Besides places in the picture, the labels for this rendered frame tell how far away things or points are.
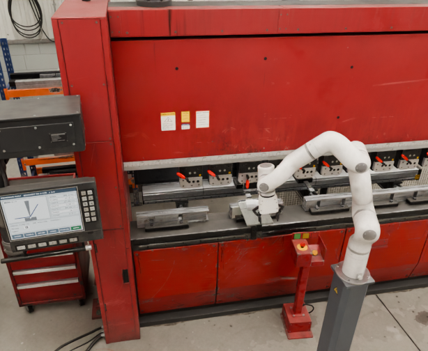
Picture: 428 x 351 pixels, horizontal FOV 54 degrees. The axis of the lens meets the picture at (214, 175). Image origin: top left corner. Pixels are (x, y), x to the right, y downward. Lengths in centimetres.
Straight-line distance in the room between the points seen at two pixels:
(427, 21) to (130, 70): 179
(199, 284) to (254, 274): 43
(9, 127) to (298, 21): 161
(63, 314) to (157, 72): 214
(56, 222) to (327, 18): 184
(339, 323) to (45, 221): 174
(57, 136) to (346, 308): 181
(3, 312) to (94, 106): 213
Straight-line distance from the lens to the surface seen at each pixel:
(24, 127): 201
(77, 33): 219
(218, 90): 253
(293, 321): 340
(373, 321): 374
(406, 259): 381
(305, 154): 204
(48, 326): 365
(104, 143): 237
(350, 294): 253
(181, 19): 237
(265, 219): 283
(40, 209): 219
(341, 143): 203
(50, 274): 344
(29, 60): 673
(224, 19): 241
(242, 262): 315
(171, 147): 263
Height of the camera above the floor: 266
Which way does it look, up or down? 30 degrees down
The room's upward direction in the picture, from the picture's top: 1 degrees clockwise
